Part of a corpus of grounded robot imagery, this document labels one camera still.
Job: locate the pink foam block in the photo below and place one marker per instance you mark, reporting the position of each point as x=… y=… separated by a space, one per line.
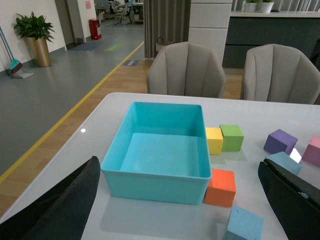
x=311 y=154

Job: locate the green foam block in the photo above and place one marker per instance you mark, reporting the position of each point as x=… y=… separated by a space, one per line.
x=232 y=137

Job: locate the white pot plant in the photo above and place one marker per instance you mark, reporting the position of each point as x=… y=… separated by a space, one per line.
x=249 y=6
x=265 y=6

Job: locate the white cabinet column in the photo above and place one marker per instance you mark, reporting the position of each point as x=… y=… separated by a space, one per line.
x=208 y=24

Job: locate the grey curtain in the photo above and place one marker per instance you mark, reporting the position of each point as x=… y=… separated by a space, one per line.
x=168 y=19

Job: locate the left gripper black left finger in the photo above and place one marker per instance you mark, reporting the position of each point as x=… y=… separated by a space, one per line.
x=62 y=212

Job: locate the orange foam block left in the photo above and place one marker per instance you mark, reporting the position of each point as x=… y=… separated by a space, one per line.
x=221 y=189

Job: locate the dark grey counter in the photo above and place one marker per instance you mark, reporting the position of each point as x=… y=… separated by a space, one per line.
x=246 y=31

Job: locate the broom and dustpan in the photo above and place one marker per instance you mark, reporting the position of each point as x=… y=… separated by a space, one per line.
x=16 y=68

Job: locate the light blue foam block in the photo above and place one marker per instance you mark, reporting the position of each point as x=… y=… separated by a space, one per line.
x=243 y=225
x=285 y=161

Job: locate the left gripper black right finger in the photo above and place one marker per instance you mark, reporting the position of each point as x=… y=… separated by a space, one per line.
x=294 y=201

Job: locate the purple foam block far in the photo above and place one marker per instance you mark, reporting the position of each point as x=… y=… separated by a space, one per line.
x=280 y=141

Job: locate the potted plant gold pot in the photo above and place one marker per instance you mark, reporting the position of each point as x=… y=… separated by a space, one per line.
x=37 y=31

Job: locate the yellow foam block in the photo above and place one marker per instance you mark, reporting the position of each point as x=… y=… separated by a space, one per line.
x=214 y=139

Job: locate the teal plastic bin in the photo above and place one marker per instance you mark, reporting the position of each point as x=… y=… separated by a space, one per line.
x=159 y=153

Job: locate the grey chair right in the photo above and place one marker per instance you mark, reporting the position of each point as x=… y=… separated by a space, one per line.
x=279 y=73

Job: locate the woven basket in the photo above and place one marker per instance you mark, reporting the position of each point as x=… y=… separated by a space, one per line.
x=160 y=43

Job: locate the grey chair left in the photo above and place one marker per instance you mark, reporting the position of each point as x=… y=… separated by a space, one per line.
x=186 y=69

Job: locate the grey chair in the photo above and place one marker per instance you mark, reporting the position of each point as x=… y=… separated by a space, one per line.
x=186 y=69
x=279 y=73

